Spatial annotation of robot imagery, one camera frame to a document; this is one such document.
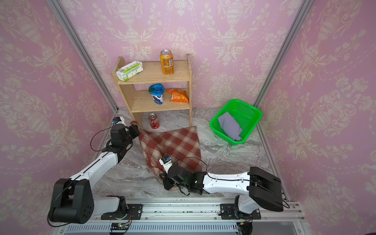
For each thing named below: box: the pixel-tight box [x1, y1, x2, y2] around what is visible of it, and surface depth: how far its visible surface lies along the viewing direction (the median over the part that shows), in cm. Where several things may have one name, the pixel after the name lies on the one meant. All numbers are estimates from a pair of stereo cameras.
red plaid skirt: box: [138, 125, 203, 180], surface depth 97 cm
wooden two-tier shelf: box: [111, 53, 193, 127], surface depth 85 cm
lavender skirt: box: [218, 111, 243, 142], surface depth 105 cm
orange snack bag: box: [166, 89, 189, 103], surface depth 94 cm
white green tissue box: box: [116, 60, 144, 82], surface depth 76 cm
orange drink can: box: [160, 49, 175, 76], surface depth 73 cm
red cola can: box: [148, 113, 160, 130], surface depth 104 cm
